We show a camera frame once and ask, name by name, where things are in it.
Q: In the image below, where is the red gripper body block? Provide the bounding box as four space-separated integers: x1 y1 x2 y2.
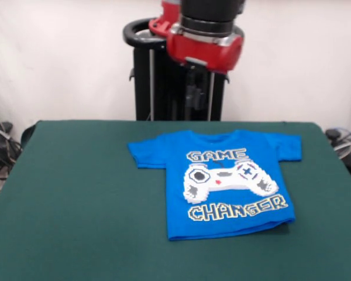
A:
166 23 245 73

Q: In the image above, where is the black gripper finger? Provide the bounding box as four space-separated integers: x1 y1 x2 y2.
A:
185 66 197 108
193 69 207 111

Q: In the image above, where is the blue printed t-shirt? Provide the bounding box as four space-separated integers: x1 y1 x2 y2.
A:
127 129 304 242

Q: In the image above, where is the dark green table cloth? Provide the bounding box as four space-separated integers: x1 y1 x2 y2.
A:
0 119 351 281

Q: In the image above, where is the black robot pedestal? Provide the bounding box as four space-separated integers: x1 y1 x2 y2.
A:
122 17 246 121

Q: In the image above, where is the black cable tangle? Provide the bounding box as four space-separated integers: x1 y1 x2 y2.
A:
0 93 23 179

